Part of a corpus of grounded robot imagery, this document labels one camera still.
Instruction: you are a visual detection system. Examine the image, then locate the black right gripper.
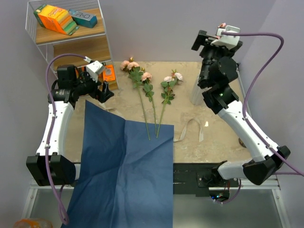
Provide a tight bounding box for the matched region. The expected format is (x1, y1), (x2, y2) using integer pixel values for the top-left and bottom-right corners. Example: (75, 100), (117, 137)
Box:
(191, 30), (234, 86)

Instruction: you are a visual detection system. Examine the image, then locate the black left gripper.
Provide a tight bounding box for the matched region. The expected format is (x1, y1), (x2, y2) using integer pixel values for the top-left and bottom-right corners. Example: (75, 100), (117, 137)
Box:
(73, 67), (114, 103)

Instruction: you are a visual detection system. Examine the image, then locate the blue wrapping paper sheet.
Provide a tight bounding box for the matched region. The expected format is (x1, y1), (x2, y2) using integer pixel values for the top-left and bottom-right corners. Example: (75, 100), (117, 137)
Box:
(67, 102), (174, 228)

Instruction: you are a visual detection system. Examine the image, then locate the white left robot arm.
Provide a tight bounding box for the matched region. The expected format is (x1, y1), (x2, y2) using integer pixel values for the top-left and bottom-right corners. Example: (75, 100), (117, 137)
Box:
(26, 61), (114, 186)

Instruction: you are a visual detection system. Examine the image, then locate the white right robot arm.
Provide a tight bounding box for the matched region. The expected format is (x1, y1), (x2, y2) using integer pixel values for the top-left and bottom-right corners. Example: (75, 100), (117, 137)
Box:
(192, 27), (290, 187)

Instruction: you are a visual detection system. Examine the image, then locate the white ribbed ceramic vase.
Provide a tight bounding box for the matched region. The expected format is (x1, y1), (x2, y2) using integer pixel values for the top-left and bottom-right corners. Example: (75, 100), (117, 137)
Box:
(190, 76), (203, 105)

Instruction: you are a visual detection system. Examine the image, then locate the orange box on lower shelf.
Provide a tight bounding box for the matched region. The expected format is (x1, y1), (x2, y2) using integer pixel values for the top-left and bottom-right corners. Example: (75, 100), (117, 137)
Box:
(102, 65), (116, 82)

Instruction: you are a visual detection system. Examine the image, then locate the peach rose stem long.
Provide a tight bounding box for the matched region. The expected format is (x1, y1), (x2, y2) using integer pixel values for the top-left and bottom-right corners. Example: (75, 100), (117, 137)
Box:
(119, 57), (152, 141)

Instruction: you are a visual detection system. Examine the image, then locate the peach rose stem short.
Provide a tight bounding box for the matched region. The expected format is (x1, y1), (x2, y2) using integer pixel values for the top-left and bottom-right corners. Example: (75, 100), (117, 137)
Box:
(140, 67), (157, 134)

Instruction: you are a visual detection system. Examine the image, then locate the teal toothpaste box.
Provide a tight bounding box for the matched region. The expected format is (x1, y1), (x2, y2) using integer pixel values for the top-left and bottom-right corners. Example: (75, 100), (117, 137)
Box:
(68, 9), (97, 29)

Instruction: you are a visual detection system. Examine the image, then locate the orange sponge pack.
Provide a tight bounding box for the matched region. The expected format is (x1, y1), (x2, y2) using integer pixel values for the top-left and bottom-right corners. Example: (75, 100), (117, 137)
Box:
(33, 4), (79, 36)

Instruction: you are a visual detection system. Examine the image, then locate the metal tin can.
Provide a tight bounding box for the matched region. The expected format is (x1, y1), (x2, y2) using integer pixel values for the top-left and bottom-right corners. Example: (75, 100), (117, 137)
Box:
(238, 138), (246, 148)

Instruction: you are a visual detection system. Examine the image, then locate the orange plastic bag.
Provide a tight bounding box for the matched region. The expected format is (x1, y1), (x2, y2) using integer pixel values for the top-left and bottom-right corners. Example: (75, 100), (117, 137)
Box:
(13, 218), (53, 228)

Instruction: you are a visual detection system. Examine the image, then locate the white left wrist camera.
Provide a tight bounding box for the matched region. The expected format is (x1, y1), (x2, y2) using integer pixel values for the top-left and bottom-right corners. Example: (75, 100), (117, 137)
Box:
(84, 57), (105, 82)

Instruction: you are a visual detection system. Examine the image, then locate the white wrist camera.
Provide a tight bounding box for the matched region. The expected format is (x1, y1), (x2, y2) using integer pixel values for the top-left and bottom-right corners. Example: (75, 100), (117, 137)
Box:
(84, 57), (105, 82)
(211, 25), (240, 49)

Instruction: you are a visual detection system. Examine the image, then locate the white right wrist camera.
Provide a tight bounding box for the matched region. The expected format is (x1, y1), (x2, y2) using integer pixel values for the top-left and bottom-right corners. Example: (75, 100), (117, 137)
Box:
(211, 25), (240, 49)

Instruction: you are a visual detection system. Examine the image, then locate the white wire wooden shelf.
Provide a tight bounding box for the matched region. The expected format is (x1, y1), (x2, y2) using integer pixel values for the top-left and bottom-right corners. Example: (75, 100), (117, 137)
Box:
(25, 0), (119, 92)

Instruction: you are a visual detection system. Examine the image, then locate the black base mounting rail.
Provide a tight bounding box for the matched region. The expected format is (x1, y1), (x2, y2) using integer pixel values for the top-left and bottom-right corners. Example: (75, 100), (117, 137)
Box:
(30, 162), (281, 199)

